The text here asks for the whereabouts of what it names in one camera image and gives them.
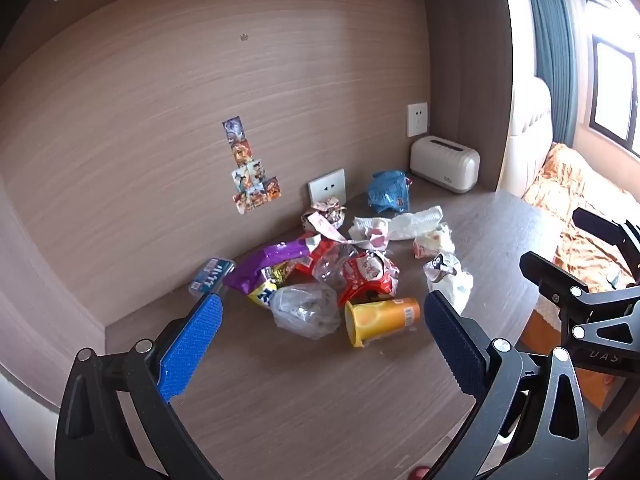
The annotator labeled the black-framed window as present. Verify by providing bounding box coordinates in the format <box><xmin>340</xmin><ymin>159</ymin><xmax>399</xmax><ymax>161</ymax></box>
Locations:
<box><xmin>582</xmin><ymin>0</ymin><xmax>640</xmax><ymax>158</ymax></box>

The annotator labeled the clear blue-label floss box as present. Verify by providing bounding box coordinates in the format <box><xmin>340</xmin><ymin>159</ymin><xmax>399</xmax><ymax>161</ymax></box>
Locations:
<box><xmin>189</xmin><ymin>257</ymin><xmax>236</xmax><ymax>295</ymax></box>

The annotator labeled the teal curtain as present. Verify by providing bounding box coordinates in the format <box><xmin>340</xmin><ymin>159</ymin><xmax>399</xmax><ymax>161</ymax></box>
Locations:
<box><xmin>522</xmin><ymin>0</ymin><xmax>581</xmax><ymax>148</ymax></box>

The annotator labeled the clear crumpled plastic bag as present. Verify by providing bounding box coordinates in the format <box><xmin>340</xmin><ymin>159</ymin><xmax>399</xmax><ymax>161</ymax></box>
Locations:
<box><xmin>270</xmin><ymin>282</ymin><xmax>343</xmax><ymax>339</ymax></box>

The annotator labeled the red crumpled wrapper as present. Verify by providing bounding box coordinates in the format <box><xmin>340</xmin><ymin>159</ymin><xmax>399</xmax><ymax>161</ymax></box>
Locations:
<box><xmin>295</xmin><ymin>239</ymin><xmax>341</xmax><ymax>276</ymax></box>

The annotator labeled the white wall socket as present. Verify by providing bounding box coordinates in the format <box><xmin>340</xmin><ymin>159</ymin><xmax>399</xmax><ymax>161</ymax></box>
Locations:
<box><xmin>406</xmin><ymin>102</ymin><xmax>430</xmax><ymax>138</ymax></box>
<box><xmin>307</xmin><ymin>168</ymin><xmax>347</xmax><ymax>206</ymax></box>

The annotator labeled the strip of picture stickers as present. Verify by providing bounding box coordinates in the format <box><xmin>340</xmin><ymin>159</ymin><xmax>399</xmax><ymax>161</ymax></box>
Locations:
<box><xmin>222</xmin><ymin>116</ymin><xmax>282</xmax><ymax>215</ymax></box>

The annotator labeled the wooden desk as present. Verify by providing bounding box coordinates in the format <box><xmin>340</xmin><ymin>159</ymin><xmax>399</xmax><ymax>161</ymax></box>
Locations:
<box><xmin>102</xmin><ymin>187</ymin><xmax>563</xmax><ymax>480</ymax></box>

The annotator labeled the black white wrapper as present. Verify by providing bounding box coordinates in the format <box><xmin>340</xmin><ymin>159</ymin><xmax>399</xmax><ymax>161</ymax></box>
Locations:
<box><xmin>423</xmin><ymin>253</ymin><xmax>474</xmax><ymax>311</ymax></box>

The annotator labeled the blue plastic bag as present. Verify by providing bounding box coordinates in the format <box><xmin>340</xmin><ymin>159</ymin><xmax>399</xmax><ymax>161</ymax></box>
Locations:
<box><xmin>366</xmin><ymin>170</ymin><xmax>412</xmax><ymax>215</ymax></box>

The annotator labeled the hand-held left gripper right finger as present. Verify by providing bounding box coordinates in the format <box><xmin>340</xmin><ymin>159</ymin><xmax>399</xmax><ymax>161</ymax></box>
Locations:
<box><xmin>424</xmin><ymin>290</ymin><xmax>590</xmax><ymax>480</ymax></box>

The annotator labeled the cream toaster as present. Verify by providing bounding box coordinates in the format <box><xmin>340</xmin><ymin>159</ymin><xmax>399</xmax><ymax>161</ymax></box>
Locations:
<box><xmin>410</xmin><ymin>135</ymin><xmax>481</xmax><ymax>195</ymax></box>

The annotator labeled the bed with orange blanket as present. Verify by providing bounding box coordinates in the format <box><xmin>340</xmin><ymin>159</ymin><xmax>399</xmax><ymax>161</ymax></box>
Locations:
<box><xmin>521</xmin><ymin>142</ymin><xmax>640</xmax><ymax>295</ymax></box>

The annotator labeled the clear plastic wrapper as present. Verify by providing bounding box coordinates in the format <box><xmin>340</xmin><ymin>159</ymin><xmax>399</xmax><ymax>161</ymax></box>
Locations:
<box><xmin>312</xmin><ymin>245</ymin><xmax>351</xmax><ymax>288</ymax></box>

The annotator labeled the white crumpled plastic wrapper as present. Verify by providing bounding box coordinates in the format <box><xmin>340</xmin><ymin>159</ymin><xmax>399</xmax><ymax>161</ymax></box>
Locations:
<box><xmin>387</xmin><ymin>205</ymin><xmax>445</xmax><ymax>241</ymax></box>

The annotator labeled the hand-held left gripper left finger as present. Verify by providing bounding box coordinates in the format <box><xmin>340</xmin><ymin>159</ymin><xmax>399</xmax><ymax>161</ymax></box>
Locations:
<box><xmin>54</xmin><ymin>292</ymin><xmax>226</xmax><ymax>480</ymax></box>

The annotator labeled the patterned crumpled wrapper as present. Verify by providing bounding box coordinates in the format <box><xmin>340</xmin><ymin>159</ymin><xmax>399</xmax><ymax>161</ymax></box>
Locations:
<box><xmin>301</xmin><ymin>199</ymin><xmax>348</xmax><ymax>241</ymax></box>

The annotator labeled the white red wrapper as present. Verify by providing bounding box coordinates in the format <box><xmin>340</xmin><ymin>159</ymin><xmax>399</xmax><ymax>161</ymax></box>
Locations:
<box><xmin>412</xmin><ymin>225</ymin><xmax>456</xmax><ymax>258</ymax></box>

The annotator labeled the cream padded headboard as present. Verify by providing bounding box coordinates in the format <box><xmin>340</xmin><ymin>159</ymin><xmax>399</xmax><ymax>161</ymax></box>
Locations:
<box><xmin>507</xmin><ymin>75</ymin><xmax>555</xmax><ymax>198</ymax></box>

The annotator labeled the purple snack bag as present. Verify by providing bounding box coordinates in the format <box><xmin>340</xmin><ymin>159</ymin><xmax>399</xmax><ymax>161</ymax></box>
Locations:
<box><xmin>223</xmin><ymin>236</ymin><xmax>321</xmax><ymax>311</ymax></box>

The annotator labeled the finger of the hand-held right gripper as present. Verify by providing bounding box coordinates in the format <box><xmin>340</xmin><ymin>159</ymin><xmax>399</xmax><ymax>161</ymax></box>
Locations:
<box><xmin>520</xmin><ymin>251</ymin><xmax>640</xmax><ymax>347</ymax></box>
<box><xmin>572</xmin><ymin>207</ymin><xmax>640</xmax><ymax>281</ymax></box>

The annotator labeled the yellow paper cup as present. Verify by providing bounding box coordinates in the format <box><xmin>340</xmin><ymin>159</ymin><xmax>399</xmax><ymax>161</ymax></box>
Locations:
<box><xmin>344</xmin><ymin>297</ymin><xmax>422</xmax><ymax>348</ymax></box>

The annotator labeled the red white snack bag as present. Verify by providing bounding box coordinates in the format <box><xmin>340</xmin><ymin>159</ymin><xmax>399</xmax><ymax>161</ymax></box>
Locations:
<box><xmin>337</xmin><ymin>250</ymin><xmax>401</xmax><ymax>307</ymax></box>

